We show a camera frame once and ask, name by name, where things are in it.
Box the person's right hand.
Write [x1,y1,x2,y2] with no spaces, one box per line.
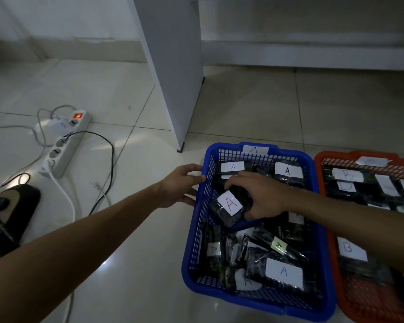
[224,171,292,222]

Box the person's left hand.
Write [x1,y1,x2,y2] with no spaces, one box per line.
[156,164,206,209]

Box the black packet red-print label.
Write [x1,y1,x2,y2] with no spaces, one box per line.
[209,186,254,228]

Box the person's right forearm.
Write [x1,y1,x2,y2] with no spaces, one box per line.
[285,188,404,280]

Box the person's left forearm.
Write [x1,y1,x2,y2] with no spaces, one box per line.
[0,184,164,323]

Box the pile of black labelled packets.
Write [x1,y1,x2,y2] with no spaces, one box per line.
[321,165,404,311]
[199,159,318,293]

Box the white paper basket tag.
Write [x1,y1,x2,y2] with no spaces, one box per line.
[355,156,392,167]
[241,145,270,156]

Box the blue plastic mesh basket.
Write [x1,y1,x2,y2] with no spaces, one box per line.
[181,141,337,323]

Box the white desk side panel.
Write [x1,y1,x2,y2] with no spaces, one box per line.
[126,0,205,153]

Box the white power strip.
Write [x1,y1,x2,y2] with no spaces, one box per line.
[37,110,93,179]

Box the orange plastic mesh basket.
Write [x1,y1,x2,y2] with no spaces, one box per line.
[313,150,404,323]

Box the white charger adapter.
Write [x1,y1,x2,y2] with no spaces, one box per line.
[40,117,75,135]

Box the black power cable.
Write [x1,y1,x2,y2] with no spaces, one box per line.
[59,131,116,216]

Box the thin white cable end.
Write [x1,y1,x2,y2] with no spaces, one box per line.
[90,181,112,207]

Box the grey thin cable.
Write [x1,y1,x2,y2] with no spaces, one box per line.
[0,104,78,149]

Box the thin black cable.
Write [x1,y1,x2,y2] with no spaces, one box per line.
[0,173,31,194]

